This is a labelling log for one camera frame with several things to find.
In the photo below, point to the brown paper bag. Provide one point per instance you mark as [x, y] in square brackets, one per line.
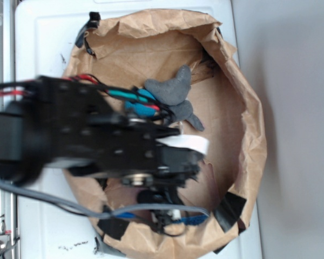
[181, 58]

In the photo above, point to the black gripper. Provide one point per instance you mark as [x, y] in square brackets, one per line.
[142, 153]

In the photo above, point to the aluminium rail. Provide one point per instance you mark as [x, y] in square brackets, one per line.
[9, 230]

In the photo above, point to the blue sponge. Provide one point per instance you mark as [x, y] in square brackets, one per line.
[192, 220]

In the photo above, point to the white plastic tray lid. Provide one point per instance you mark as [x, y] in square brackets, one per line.
[45, 32]

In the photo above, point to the grey plush toy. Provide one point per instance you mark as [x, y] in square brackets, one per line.
[173, 93]

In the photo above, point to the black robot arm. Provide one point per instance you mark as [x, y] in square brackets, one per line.
[50, 130]

